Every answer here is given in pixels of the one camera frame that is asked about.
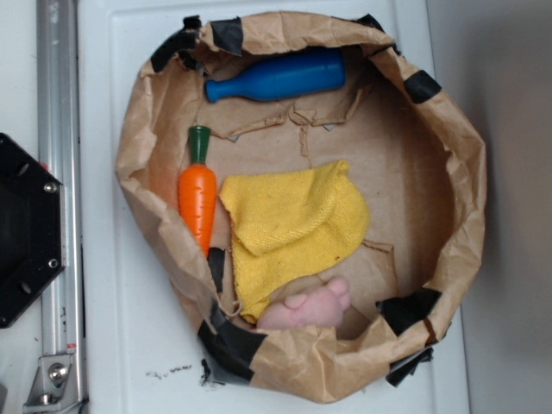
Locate aluminium extrusion rail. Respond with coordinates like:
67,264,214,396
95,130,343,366
36,1,89,413

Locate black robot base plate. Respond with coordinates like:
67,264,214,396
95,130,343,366
1,134,65,329

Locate blue toy bottle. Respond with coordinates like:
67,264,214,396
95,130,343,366
204,48,345,103

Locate pink plush toy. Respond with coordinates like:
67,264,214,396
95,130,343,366
256,277,352,329

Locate brown paper bag bin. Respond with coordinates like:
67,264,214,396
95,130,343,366
116,11,486,403

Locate metal corner bracket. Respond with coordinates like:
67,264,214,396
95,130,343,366
22,354,78,413

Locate yellow cloth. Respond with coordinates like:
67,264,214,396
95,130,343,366
219,160,370,323

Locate orange toy carrot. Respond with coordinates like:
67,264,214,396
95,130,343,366
178,126,217,256

